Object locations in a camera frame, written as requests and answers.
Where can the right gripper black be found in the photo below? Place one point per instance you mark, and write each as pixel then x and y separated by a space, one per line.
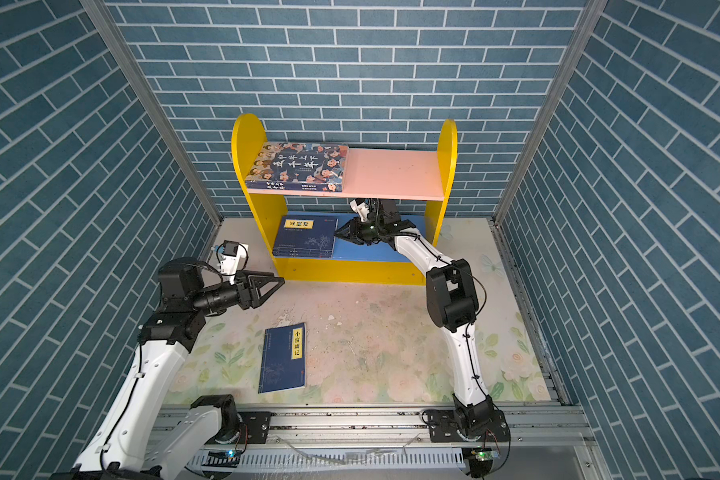
pixel 356 235

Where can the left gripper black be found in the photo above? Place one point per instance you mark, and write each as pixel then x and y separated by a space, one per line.
pixel 248 300

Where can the blue book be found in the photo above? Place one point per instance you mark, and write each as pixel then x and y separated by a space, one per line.
pixel 283 365
pixel 301 232
pixel 306 254

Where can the colourful illustrated thick book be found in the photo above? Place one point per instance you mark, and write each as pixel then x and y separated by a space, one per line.
pixel 302 167

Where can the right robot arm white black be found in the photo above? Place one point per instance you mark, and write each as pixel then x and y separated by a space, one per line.
pixel 452 304

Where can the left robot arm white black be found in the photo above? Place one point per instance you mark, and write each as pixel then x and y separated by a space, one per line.
pixel 150 372

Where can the yellow shelf with coloured boards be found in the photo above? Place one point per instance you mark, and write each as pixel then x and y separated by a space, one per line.
pixel 369 173

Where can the floral table mat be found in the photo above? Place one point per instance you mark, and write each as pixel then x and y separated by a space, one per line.
pixel 370 343

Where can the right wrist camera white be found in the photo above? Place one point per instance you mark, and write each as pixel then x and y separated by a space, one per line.
pixel 362 208

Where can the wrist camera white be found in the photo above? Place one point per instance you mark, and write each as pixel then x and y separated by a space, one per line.
pixel 232 258
pixel 362 208

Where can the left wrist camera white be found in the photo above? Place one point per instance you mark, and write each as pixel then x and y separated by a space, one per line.
pixel 232 258

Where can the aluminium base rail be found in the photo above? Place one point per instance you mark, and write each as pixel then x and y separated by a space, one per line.
pixel 400 426

